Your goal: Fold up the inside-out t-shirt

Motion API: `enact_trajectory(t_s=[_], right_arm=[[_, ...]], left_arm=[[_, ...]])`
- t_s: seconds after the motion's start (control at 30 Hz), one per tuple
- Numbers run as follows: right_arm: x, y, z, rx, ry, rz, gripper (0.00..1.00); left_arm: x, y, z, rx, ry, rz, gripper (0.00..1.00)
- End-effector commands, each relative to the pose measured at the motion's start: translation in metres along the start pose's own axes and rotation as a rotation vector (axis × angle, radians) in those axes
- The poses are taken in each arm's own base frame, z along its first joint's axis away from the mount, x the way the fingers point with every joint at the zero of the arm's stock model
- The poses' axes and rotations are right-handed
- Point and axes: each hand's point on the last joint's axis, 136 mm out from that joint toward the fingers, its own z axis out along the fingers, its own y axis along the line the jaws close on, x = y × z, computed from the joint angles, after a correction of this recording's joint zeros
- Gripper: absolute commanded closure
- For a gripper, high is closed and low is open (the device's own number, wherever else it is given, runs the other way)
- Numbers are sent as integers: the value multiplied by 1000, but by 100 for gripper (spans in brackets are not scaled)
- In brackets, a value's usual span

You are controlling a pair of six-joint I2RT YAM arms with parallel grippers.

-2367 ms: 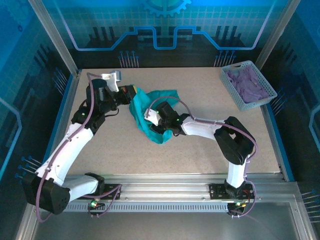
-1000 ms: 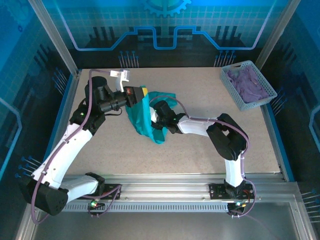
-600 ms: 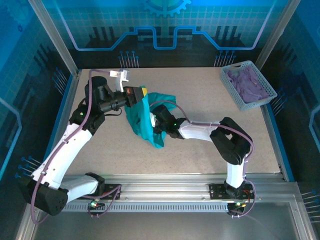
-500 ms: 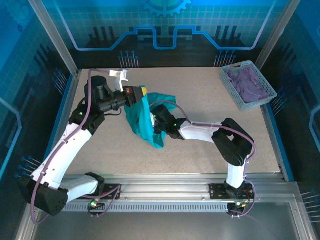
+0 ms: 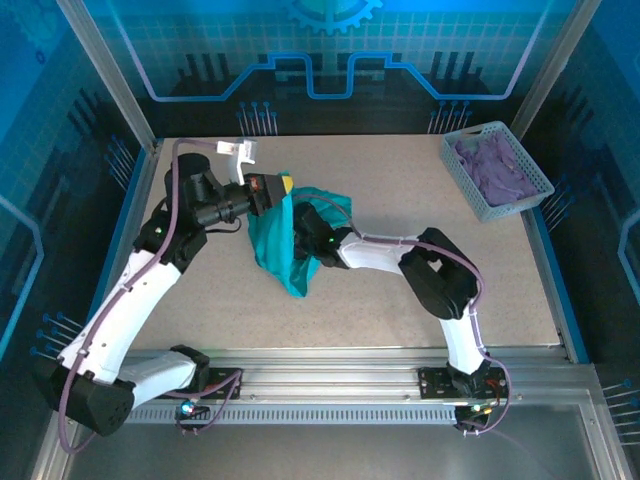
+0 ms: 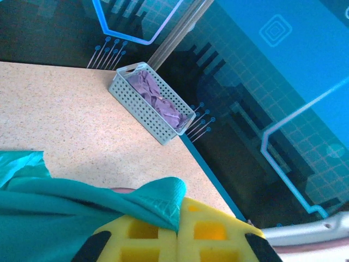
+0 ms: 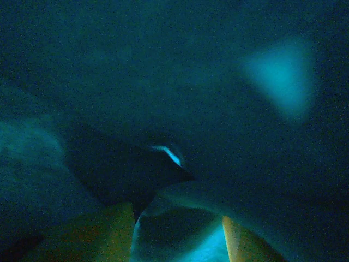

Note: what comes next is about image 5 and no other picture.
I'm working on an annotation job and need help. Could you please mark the teal t-shirt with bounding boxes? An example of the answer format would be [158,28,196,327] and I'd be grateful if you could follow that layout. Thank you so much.
[247,185,354,300]

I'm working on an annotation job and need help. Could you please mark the light blue plastic basket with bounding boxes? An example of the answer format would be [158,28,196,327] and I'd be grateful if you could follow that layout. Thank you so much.
[438,120,556,224]

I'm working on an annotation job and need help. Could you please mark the purple cloth pile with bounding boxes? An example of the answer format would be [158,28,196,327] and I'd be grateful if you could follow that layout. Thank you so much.
[452,130,541,207]

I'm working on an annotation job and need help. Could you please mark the small LED circuit board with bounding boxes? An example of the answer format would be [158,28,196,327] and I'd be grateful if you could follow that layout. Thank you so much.
[175,397,211,421]
[455,402,494,420]

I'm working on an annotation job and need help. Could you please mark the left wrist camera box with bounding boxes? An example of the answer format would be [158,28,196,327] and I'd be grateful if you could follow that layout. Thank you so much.
[215,137,260,185]

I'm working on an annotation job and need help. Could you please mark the aluminium table side rail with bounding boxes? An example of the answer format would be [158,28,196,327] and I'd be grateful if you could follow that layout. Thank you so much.
[519,209,586,364]
[84,142,164,364]

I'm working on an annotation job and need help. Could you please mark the aluminium mounting rail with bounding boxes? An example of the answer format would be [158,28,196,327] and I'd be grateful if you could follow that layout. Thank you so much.
[69,347,601,401]

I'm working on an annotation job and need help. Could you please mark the aluminium frame post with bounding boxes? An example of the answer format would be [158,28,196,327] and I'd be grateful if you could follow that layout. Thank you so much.
[54,0,164,156]
[502,0,604,156]

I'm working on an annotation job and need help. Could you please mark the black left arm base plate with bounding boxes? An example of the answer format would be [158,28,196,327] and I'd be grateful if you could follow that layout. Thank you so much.
[152,367,244,401]

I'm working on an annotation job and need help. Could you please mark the slotted metal cable strip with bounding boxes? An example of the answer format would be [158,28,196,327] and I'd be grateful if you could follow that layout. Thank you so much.
[124,405,459,426]

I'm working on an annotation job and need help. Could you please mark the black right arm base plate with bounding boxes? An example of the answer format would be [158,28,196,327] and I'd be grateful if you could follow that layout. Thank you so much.
[417,364,510,401]

